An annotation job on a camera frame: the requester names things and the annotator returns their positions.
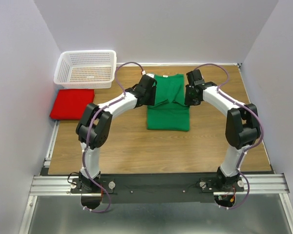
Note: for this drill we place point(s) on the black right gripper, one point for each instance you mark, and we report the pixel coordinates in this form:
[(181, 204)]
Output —
[(187, 100)]

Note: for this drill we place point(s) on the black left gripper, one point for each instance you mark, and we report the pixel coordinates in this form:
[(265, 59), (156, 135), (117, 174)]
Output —
[(151, 102)]

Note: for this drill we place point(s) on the green t shirt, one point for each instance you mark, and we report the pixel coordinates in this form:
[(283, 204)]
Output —
[(169, 111)]

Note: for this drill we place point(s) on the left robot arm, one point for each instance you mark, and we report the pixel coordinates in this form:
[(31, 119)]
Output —
[(94, 126)]

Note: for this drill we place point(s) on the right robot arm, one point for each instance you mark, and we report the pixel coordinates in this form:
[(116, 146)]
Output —
[(242, 125)]

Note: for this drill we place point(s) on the white plastic perforated basket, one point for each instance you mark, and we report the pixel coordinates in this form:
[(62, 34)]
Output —
[(86, 69)]

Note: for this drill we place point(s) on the folded red t shirt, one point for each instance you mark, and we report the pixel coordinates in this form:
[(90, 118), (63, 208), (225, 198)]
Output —
[(71, 103)]

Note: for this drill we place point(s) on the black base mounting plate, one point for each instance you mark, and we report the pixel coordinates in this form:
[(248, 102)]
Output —
[(155, 188)]

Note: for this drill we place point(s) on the aluminium frame rail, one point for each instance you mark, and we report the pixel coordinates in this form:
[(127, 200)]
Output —
[(52, 209)]

